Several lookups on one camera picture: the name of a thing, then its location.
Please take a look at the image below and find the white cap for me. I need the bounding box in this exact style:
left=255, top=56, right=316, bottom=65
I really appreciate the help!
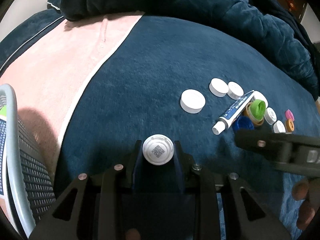
left=264, top=107, right=277, bottom=125
left=180, top=89, right=206, bottom=114
left=227, top=81, right=244, bottom=100
left=273, top=120, right=286, bottom=133
left=209, top=78, right=229, bottom=97
left=251, top=91, right=268, bottom=108

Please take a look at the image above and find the tan brown lid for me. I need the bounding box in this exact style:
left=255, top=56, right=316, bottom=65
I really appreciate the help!
left=243, top=102, right=264, bottom=127

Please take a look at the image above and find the white ointment tube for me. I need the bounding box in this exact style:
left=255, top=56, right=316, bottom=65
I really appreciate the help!
left=212, top=90, right=255, bottom=135

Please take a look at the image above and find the white lid with QR code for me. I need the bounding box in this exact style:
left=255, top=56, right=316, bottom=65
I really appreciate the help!
left=142, top=134, right=174, bottom=166

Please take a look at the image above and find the dark blue piped pillow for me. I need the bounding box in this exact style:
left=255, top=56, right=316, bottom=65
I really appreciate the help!
left=1, top=9, right=65, bottom=74

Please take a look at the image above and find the light blue mesh basket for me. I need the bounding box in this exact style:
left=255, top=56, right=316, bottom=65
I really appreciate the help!
left=1, top=84, right=55, bottom=239

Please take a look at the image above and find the left hand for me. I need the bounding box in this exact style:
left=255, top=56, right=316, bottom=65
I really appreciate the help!
left=125, top=229, right=141, bottom=240

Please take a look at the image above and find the dark blue plush blanket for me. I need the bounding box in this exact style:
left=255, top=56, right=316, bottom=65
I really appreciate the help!
left=54, top=0, right=319, bottom=239

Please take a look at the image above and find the orange small cap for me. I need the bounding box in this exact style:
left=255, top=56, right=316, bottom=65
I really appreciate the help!
left=285, top=119, right=295, bottom=133

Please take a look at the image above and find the green bottle cap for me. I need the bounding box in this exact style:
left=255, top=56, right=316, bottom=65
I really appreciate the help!
left=250, top=99, right=266, bottom=121

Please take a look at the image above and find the pink small cap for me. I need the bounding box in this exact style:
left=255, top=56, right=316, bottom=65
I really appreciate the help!
left=285, top=109, right=295, bottom=121

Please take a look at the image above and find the right hand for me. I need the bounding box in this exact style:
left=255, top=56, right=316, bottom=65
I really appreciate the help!
left=292, top=178, right=320, bottom=231

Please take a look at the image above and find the blue bottle cap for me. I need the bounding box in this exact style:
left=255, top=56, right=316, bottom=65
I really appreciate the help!
left=232, top=115, right=254, bottom=133

